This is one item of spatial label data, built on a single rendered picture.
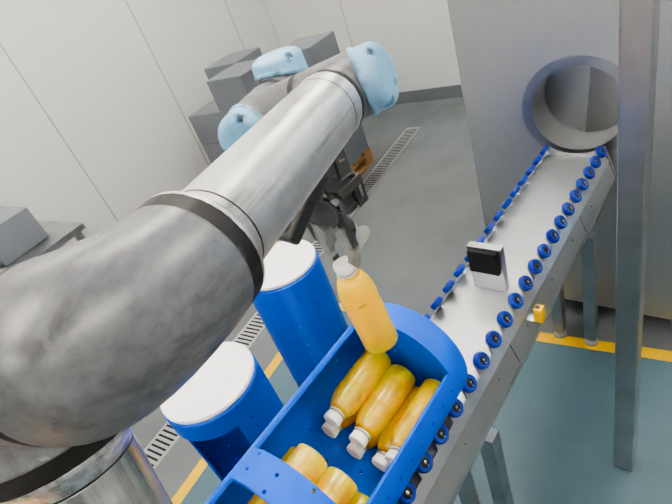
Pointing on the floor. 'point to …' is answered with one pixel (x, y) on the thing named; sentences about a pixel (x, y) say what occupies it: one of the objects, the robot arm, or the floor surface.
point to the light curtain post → (632, 208)
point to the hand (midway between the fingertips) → (343, 261)
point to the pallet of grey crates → (315, 53)
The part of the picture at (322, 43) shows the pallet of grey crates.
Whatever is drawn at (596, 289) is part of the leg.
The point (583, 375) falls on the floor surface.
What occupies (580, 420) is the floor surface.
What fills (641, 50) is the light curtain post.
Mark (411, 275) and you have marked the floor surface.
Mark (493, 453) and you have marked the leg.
